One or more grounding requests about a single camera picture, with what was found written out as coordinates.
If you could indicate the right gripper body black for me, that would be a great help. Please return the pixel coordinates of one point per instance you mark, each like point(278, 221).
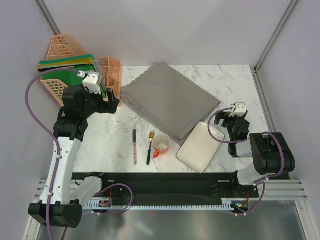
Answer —
point(230, 122)

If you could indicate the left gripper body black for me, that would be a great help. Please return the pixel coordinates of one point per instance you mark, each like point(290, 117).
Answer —
point(96, 103)

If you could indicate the knife pink handle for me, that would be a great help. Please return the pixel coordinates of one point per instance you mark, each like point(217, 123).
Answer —
point(134, 139)

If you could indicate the white rectangular plate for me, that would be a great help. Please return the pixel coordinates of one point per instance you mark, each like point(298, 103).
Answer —
point(200, 147)

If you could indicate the grey placemat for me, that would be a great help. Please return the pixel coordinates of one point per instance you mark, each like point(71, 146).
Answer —
point(169, 101)

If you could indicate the gold fork green handle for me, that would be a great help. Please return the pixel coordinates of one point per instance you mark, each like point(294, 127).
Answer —
point(151, 137)

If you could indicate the orange mug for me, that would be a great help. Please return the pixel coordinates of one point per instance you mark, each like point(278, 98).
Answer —
point(161, 144)

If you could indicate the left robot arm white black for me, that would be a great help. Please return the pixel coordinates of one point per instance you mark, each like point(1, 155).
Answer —
point(58, 206)

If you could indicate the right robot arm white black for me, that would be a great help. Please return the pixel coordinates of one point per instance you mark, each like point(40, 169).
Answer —
point(270, 152)

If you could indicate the yellow folder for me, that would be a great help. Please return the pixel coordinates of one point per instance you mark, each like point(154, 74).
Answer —
point(81, 59)

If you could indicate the peach file organizer rack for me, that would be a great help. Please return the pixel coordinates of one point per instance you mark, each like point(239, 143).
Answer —
point(65, 53)

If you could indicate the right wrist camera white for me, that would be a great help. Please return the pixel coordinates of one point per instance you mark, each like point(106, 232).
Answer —
point(238, 109)

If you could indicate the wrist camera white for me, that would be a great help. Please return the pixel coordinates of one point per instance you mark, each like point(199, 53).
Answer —
point(238, 109)
point(93, 83)

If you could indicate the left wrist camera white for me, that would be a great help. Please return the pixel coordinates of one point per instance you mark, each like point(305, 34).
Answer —
point(93, 83)

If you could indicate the right aluminium frame post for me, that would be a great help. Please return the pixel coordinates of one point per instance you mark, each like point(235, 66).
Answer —
point(280, 26)

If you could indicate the aluminium frame post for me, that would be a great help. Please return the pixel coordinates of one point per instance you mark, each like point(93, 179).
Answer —
point(48, 17)
point(280, 26)

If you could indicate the aluminium rail profile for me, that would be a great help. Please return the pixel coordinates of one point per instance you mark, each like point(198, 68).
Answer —
point(275, 190)

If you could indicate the white cable duct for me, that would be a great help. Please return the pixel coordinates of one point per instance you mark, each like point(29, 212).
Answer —
point(101, 204)

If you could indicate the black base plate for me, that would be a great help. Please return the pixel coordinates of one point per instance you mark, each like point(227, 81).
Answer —
point(170, 188)

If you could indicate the left aluminium frame post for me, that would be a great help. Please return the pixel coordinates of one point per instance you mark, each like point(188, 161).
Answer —
point(48, 17)

